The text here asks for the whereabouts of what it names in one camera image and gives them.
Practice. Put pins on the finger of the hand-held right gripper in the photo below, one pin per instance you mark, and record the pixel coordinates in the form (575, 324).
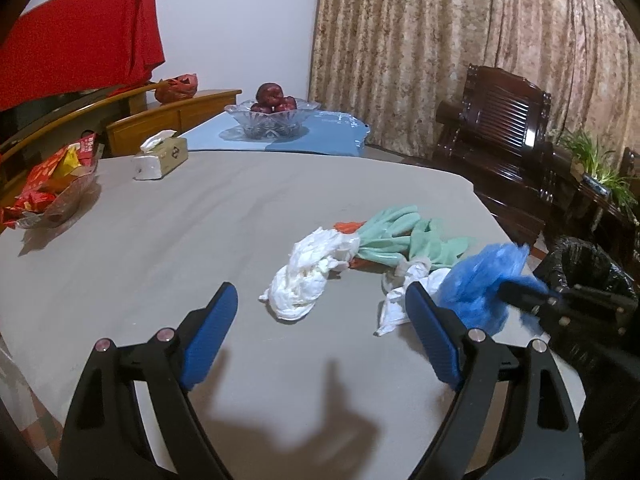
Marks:
(590, 294)
(535, 306)

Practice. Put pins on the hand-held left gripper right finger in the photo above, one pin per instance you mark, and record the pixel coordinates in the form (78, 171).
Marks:
(435, 335)

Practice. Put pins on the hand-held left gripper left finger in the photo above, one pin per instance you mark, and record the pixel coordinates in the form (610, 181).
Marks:
(207, 340)

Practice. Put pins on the bin with black bag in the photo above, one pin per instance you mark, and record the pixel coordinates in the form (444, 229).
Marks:
(585, 265)

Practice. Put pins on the blue plastic bag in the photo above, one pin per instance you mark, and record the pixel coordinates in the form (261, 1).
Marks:
(475, 285)

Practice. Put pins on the small crumpled white tissue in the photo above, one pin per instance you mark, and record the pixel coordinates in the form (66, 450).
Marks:
(395, 305)

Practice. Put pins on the green rubber glove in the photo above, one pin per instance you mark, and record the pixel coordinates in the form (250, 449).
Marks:
(440, 250)
(385, 232)

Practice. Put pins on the dark wooden side table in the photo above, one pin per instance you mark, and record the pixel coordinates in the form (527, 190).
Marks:
(570, 210)

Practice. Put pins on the large crumpled white tissue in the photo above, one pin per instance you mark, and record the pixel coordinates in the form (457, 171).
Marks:
(305, 275)

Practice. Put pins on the dark wooden armchair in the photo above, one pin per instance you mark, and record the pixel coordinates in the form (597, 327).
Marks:
(631, 180)
(500, 125)

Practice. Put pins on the potted green plant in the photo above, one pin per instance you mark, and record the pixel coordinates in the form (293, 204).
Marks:
(595, 160)

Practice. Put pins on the white tissue box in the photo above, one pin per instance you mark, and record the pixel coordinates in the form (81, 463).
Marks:
(162, 160)

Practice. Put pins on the glass snack dish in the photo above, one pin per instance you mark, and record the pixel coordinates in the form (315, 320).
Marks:
(62, 205)

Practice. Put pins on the light wooden cabinet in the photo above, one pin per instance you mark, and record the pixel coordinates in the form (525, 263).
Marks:
(150, 125)

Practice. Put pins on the yellow snack packet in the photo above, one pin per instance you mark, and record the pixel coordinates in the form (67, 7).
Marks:
(71, 160)

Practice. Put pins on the blue tablecloth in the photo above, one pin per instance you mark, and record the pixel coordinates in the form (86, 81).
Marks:
(330, 132)

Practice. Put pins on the glass fruit bowl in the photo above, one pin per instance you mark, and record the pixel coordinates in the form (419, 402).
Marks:
(272, 121)

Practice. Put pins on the red patterned snack packet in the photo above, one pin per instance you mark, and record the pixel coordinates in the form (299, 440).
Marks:
(45, 172)

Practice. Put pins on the red apple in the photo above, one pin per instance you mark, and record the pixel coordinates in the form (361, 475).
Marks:
(286, 104)
(268, 92)
(258, 108)

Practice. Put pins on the large red plastic bag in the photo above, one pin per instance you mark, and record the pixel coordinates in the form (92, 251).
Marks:
(175, 89)

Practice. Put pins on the black television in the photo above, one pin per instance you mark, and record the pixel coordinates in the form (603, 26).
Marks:
(35, 115)

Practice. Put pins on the beige patterned curtain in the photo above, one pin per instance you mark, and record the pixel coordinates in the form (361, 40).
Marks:
(425, 35)

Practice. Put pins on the red cloth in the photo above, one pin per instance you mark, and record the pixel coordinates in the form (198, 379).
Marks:
(75, 45)

